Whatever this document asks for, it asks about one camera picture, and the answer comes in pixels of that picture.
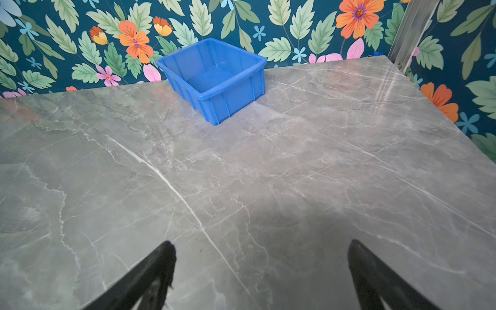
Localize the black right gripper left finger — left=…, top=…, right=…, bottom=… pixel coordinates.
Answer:
left=85, top=241, right=176, bottom=309

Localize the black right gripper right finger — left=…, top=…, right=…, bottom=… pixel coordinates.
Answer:
left=347, top=239, right=439, bottom=310

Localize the blue plastic bin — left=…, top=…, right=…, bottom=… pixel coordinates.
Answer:
left=156, top=38, right=267, bottom=125

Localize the aluminium frame post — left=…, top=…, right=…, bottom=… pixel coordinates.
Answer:
left=387, top=0, right=440, bottom=73

